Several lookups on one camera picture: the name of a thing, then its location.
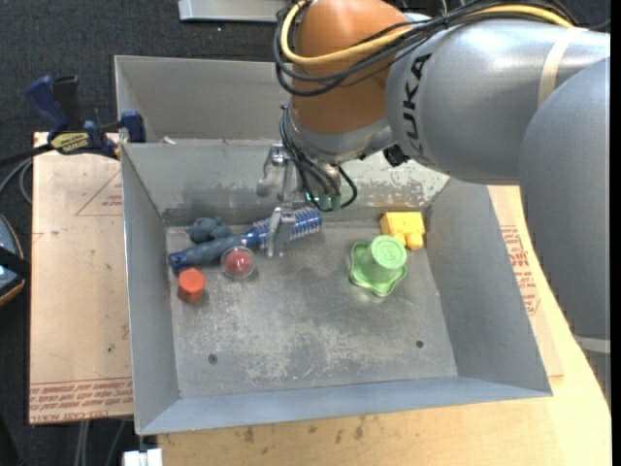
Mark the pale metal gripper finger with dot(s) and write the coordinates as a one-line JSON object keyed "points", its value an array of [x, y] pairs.
{"points": [[288, 233], [275, 233]]}

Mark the red ball in clear shell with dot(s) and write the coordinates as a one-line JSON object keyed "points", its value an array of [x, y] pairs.
{"points": [[238, 262]]}

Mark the blue brush with white bristles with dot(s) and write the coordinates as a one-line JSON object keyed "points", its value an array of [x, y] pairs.
{"points": [[218, 250]]}

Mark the dark teal toy animal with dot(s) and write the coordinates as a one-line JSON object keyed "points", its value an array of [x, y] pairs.
{"points": [[206, 230]]}

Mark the grey metal bin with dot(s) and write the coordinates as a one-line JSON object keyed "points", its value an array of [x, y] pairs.
{"points": [[301, 318]]}

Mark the green star-shaped cup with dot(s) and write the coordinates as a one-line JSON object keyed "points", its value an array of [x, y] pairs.
{"points": [[381, 262]]}

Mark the red hexagonal block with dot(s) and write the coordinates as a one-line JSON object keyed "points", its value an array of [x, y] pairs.
{"points": [[190, 285]]}

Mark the yellow toy block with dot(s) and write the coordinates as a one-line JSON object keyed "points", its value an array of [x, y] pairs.
{"points": [[402, 226]]}

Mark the brown cardboard board red print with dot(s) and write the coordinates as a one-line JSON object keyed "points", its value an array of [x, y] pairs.
{"points": [[73, 279]]}

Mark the black cylinder on white bracket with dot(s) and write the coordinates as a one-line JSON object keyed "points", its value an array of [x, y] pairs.
{"points": [[395, 155]]}

